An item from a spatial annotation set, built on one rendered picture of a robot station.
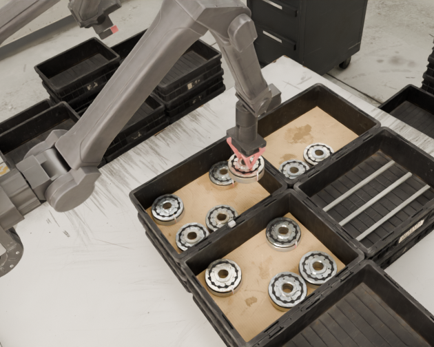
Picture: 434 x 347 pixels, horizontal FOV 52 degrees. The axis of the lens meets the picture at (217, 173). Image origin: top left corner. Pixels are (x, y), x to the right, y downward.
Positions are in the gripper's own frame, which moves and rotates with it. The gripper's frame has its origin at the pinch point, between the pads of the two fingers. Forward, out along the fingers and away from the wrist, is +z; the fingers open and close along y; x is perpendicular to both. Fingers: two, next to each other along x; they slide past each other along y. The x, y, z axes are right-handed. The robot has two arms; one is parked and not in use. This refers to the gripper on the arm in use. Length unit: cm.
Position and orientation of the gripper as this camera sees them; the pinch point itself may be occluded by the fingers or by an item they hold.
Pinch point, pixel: (245, 160)
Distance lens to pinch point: 125.0
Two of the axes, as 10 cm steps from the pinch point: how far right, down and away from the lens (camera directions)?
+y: -5.4, -5.9, 5.9
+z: 0.3, 6.9, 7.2
